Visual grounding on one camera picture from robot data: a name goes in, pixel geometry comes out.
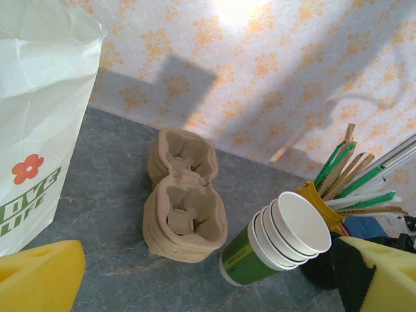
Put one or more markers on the green white paper cup stack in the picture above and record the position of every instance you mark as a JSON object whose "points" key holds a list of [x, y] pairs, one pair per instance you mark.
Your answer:
{"points": [[302, 221]]}

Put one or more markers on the colourful paper napkin stack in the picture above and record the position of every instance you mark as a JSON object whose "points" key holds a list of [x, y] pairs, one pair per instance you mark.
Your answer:
{"points": [[364, 227]]}

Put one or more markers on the tall wooden stirrer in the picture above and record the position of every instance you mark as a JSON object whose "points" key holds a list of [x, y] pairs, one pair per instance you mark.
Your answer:
{"points": [[350, 131]]}

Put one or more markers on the brown pulp cup carrier stack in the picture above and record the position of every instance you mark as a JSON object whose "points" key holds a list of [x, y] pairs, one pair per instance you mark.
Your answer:
{"points": [[156, 234]]}

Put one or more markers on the white paper bag flower print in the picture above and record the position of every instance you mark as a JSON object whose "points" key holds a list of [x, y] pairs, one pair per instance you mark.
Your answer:
{"points": [[39, 97]]}

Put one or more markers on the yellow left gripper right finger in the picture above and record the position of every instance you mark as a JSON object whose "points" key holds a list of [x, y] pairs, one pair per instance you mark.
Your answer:
{"points": [[390, 282]]}

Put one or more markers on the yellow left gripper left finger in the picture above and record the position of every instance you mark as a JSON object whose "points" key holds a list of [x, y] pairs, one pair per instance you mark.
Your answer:
{"points": [[35, 279]]}

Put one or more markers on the white green wrapped straw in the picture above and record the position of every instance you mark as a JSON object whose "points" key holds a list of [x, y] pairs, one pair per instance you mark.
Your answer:
{"points": [[373, 198]]}

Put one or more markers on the yellow stirrer holder cup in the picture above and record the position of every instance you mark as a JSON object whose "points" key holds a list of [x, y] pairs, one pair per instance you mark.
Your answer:
{"points": [[312, 195]]}

